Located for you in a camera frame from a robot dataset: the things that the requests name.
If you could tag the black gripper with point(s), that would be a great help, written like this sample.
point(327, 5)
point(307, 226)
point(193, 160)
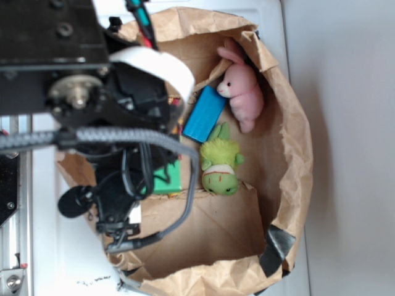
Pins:
point(124, 171)

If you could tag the green wooden block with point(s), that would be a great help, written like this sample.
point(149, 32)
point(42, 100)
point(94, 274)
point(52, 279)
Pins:
point(167, 180)

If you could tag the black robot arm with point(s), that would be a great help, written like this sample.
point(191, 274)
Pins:
point(57, 59)

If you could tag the blue wooden block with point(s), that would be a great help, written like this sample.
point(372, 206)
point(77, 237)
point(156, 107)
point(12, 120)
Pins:
point(204, 115)

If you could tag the green plush turtle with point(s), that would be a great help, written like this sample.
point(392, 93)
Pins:
point(220, 157)

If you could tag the brown paper bag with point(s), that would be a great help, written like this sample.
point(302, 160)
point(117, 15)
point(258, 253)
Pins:
point(236, 245)

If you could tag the pink plush bunny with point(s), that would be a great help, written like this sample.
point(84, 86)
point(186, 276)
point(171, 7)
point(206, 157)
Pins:
point(240, 86)

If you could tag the multicoloured twisted rope toy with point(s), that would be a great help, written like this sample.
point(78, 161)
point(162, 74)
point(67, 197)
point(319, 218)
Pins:
point(177, 130)

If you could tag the black metal bracket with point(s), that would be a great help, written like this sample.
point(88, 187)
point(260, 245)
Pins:
point(9, 185)

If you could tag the aluminium frame rail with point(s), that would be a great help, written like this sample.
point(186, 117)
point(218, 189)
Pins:
point(16, 249)

